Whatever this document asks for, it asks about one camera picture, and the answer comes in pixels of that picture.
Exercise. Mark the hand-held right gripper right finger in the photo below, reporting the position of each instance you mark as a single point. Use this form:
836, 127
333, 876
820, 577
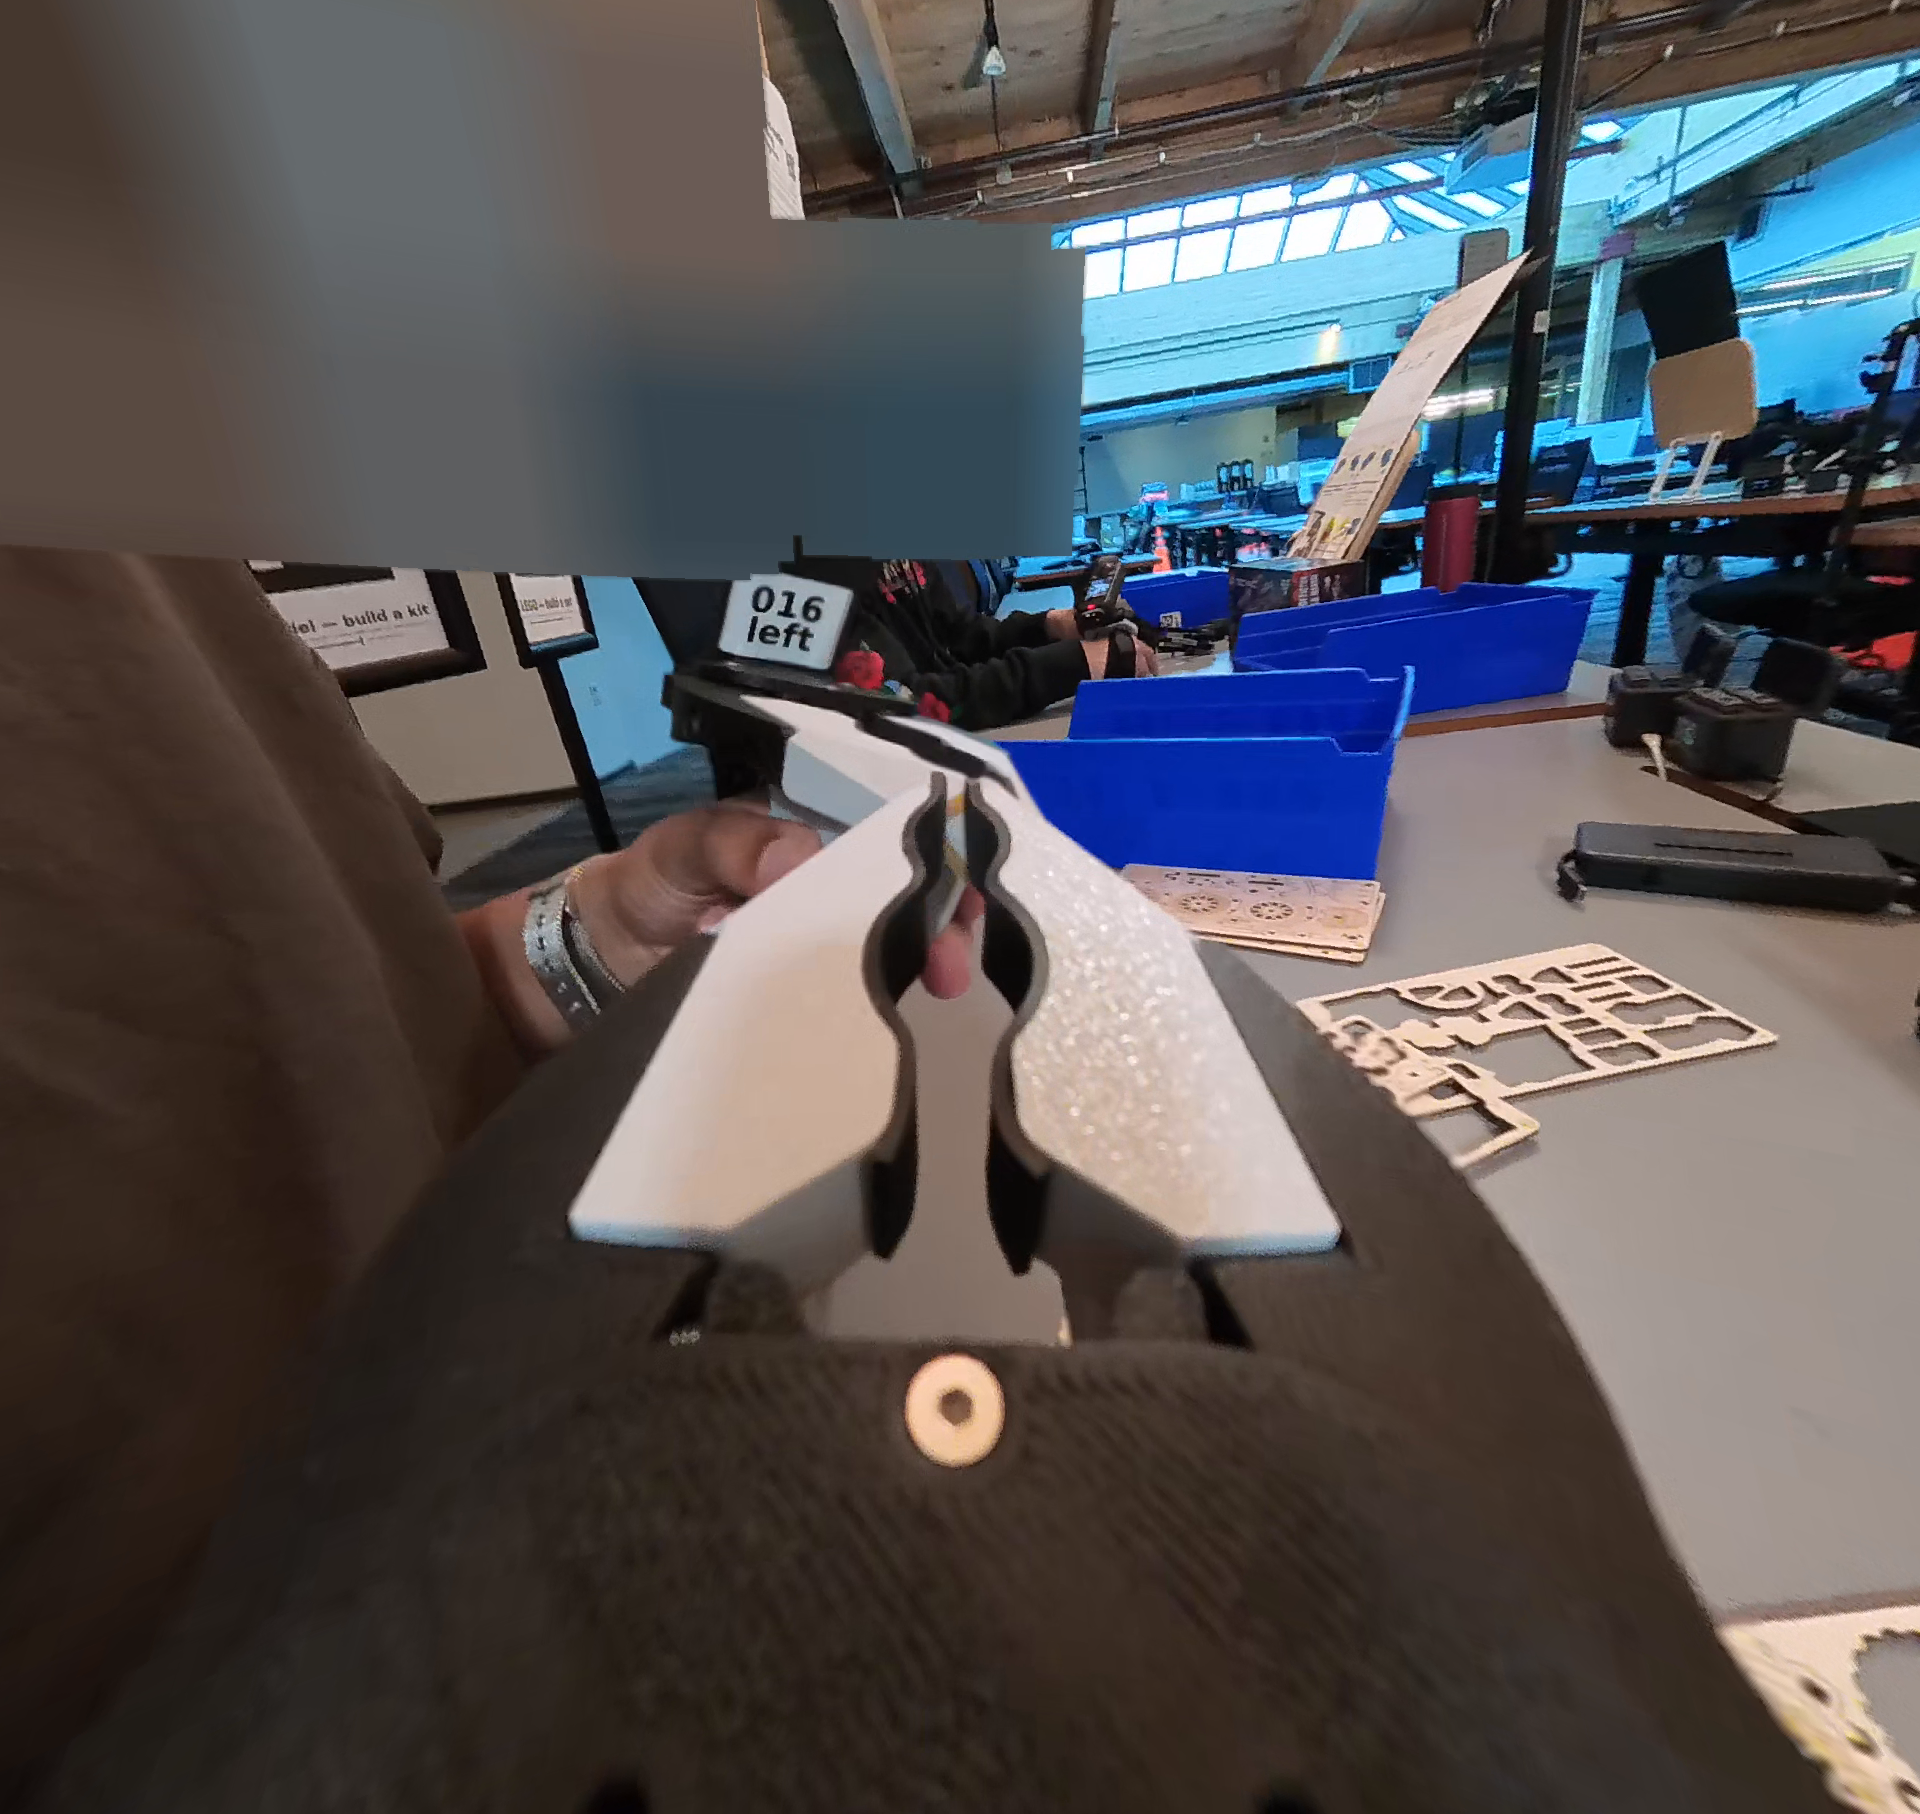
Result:
1155, 1078

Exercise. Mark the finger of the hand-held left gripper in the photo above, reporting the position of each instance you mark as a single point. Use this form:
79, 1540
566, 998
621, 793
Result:
849, 736
831, 799

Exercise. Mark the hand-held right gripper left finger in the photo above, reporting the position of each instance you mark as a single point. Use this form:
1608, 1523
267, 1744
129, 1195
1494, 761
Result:
751, 1078

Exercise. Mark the person's left forearm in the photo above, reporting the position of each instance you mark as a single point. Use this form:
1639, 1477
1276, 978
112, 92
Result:
502, 974

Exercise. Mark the grey desk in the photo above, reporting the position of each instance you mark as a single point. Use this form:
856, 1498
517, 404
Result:
1650, 1318

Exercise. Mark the person's left hand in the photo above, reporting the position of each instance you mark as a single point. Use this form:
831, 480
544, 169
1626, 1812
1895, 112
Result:
684, 884

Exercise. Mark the stack of wooden puzzle sheets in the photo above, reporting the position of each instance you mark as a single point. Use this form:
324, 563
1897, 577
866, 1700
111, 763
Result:
1259, 912

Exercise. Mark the sign on black stand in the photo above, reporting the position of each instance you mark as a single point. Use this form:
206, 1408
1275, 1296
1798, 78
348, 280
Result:
548, 620

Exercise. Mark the blue plastic bin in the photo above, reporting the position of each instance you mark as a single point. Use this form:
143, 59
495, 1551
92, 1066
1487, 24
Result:
1177, 596
1439, 643
1199, 795

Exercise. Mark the black framed sign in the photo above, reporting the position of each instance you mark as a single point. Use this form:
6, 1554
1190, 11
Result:
375, 630

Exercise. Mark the emptied wooden puzzle sheet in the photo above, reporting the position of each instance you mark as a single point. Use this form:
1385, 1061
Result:
1515, 1035

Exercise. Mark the dark printed box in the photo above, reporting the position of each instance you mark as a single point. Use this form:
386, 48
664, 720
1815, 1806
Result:
1297, 584

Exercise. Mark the person's brown sweater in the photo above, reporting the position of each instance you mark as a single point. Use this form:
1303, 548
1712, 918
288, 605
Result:
195, 1017

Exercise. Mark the black flat case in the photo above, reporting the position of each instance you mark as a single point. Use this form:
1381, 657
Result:
1724, 865

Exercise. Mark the red bottle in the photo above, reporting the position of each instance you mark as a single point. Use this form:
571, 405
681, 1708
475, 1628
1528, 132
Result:
1451, 540

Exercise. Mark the leaning cardboard poster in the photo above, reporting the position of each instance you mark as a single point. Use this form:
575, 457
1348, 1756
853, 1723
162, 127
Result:
1410, 404

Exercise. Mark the black battery charger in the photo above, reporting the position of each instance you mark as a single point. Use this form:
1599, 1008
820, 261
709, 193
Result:
1709, 728

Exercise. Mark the black pillar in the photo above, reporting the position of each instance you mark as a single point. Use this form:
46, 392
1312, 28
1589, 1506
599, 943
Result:
1545, 270

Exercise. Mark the beige chair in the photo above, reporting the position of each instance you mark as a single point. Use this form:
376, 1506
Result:
1702, 397

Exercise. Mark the wooden gear piece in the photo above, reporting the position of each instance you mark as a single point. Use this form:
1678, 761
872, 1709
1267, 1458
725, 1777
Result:
1798, 1678

